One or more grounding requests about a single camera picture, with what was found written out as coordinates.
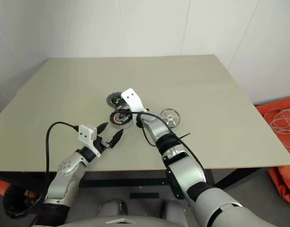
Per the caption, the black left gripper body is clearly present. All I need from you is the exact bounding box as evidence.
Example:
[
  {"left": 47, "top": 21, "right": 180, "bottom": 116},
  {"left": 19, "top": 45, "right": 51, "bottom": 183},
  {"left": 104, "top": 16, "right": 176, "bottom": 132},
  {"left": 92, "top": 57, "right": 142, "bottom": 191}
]
[{"left": 94, "top": 138, "right": 113, "bottom": 153}]

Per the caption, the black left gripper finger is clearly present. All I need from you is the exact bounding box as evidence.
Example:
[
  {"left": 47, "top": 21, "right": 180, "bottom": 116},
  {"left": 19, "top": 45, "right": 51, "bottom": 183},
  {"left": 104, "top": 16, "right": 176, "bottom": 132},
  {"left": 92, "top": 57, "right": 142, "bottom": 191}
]
[
  {"left": 97, "top": 122, "right": 109, "bottom": 136},
  {"left": 108, "top": 129, "right": 125, "bottom": 149}
]

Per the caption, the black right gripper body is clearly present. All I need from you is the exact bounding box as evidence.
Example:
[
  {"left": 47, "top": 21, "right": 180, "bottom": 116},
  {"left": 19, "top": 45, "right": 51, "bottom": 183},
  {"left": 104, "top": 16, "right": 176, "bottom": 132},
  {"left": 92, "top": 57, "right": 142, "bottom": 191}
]
[{"left": 115, "top": 105, "right": 132, "bottom": 114}]

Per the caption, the grey wheel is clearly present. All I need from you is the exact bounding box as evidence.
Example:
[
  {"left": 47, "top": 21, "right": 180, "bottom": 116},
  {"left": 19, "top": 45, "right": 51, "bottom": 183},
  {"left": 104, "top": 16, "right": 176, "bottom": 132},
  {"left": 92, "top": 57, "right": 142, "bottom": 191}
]
[{"left": 106, "top": 93, "right": 124, "bottom": 108}]

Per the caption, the silver spoked rotor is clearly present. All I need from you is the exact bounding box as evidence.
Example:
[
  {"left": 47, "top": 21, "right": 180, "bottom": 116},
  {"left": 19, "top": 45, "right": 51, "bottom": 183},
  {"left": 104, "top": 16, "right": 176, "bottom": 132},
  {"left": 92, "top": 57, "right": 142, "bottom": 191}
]
[{"left": 160, "top": 108, "right": 182, "bottom": 129}]

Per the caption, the grey rounded robot leg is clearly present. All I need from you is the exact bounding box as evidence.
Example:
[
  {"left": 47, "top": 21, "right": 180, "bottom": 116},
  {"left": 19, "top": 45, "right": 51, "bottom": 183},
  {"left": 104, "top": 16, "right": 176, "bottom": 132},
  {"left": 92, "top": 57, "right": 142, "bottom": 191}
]
[
  {"left": 162, "top": 198, "right": 192, "bottom": 217},
  {"left": 97, "top": 198, "right": 129, "bottom": 217}
]

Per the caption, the black floor tape strip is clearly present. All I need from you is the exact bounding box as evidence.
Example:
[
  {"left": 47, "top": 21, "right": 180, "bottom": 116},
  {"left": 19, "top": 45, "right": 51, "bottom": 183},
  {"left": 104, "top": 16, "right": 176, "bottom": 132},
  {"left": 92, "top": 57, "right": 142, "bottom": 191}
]
[{"left": 129, "top": 192, "right": 160, "bottom": 200}]

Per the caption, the grey robot torso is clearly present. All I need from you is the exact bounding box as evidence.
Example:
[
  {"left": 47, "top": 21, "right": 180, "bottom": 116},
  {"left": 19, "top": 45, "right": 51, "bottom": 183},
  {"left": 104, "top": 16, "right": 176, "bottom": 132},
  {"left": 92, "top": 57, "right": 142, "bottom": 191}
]
[{"left": 64, "top": 213, "right": 200, "bottom": 227}]

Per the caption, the black fabric bag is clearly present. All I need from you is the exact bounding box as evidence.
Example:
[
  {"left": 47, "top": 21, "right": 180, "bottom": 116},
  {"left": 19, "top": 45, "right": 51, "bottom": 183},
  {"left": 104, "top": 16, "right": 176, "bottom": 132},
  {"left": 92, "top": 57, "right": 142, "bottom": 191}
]
[{"left": 2, "top": 186, "right": 45, "bottom": 219}]

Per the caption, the orange cushion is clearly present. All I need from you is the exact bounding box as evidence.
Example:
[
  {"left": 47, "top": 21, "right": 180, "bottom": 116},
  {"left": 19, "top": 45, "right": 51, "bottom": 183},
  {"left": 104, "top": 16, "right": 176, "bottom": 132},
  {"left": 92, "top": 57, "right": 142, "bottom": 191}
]
[{"left": 0, "top": 177, "right": 11, "bottom": 197}]

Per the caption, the orange beanbag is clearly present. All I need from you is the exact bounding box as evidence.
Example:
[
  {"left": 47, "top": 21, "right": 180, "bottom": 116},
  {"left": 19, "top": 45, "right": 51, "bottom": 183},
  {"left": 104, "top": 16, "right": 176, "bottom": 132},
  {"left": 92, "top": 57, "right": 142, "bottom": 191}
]
[{"left": 255, "top": 96, "right": 290, "bottom": 209}]

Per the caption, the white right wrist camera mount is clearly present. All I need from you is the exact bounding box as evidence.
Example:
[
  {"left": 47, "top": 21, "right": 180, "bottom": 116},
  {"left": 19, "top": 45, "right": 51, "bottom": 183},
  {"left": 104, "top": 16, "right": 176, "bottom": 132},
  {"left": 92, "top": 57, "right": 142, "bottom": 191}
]
[{"left": 120, "top": 88, "right": 149, "bottom": 114}]

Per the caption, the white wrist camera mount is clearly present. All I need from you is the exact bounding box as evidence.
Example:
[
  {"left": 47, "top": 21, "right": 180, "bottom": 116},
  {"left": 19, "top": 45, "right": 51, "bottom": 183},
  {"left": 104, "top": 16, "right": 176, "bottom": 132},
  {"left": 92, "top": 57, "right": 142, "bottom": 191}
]
[
  {"left": 78, "top": 123, "right": 102, "bottom": 158},
  {"left": 120, "top": 88, "right": 149, "bottom": 114}
]

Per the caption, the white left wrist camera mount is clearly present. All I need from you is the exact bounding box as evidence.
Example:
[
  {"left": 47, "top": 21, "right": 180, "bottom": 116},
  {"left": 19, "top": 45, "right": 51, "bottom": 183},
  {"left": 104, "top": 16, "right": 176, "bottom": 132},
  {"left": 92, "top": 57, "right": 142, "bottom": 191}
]
[{"left": 78, "top": 123, "right": 102, "bottom": 158}]

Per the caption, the black metal table frame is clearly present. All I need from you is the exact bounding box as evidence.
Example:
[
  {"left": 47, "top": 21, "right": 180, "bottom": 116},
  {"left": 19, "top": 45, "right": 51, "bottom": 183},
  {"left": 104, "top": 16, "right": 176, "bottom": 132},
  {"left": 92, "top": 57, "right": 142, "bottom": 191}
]
[{"left": 0, "top": 165, "right": 276, "bottom": 192}]

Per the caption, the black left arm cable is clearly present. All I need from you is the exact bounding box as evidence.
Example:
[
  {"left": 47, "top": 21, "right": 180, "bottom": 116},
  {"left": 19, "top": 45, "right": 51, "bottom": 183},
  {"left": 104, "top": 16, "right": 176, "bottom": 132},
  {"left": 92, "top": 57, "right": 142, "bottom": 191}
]
[{"left": 42, "top": 122, "right": 79, "bottom": 201}]

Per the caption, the white coiled cable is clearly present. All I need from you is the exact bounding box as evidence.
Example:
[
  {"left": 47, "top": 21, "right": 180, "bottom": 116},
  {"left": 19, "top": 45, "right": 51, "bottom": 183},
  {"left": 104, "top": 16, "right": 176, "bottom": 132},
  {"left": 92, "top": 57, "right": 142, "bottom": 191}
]
[{"left": 263, "top": 106, "right": 290, "bottom": 152}]

